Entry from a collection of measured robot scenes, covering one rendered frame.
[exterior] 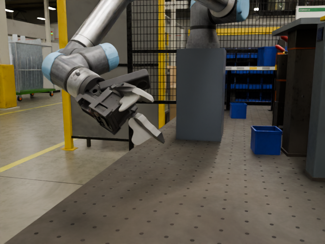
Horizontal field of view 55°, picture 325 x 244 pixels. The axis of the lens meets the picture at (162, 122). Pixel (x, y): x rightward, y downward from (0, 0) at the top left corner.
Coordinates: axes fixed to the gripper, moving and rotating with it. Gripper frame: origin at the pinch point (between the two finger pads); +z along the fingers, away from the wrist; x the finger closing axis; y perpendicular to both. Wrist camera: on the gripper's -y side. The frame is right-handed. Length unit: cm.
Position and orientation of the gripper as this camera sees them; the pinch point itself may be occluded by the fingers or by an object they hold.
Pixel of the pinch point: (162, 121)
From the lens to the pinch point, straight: 64.3
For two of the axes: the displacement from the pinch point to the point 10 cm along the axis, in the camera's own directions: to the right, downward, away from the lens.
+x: -1.4, -5.7, -8.1
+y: -6.3, 6.8, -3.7
